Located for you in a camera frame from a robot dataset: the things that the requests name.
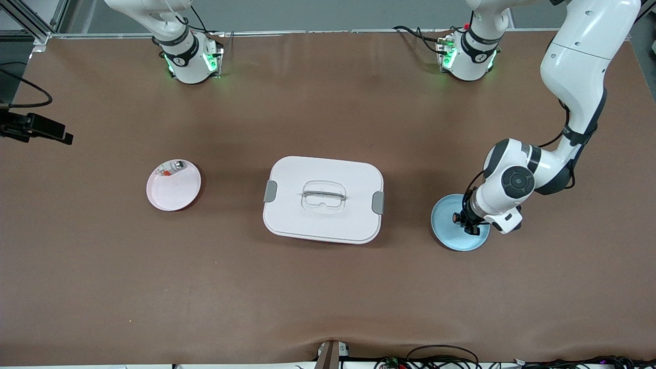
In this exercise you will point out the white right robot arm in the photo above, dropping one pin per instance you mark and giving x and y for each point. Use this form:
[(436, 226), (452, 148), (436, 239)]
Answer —
[(187, 66)]

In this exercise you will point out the white lidded storage box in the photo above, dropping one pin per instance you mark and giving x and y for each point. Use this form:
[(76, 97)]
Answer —
[(328, 225)]

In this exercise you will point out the brown mount bracket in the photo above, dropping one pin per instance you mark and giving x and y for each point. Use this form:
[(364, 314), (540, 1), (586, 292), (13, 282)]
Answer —
[(328, 356)]

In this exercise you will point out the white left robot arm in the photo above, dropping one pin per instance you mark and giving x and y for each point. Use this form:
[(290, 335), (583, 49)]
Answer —
[(579, 61)]

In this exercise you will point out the silver table edge rail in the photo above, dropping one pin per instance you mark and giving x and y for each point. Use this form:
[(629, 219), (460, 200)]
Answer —
[(333, 32)]

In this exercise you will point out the light blue round plate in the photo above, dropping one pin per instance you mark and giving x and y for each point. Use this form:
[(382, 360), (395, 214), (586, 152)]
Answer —
[(448, 236)]

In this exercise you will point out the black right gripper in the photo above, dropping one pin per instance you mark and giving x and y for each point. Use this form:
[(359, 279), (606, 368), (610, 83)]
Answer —
[(9, 119)]

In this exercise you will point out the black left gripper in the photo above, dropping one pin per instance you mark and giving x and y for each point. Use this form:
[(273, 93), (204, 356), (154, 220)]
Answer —
[(468, 216)]

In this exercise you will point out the orange black push-button switch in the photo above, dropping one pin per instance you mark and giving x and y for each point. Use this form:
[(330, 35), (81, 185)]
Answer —
[(455, 218)]

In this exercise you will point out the brown table cover sheet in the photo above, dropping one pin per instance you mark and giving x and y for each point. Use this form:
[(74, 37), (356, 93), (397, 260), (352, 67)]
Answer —
[(328, 297)]

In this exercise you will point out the pink round plate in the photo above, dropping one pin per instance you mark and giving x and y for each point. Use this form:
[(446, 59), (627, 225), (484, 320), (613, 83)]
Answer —
[(171, 195)]

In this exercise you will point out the white red electrical switch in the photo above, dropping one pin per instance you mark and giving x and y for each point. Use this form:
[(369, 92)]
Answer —
[(177, 165)]

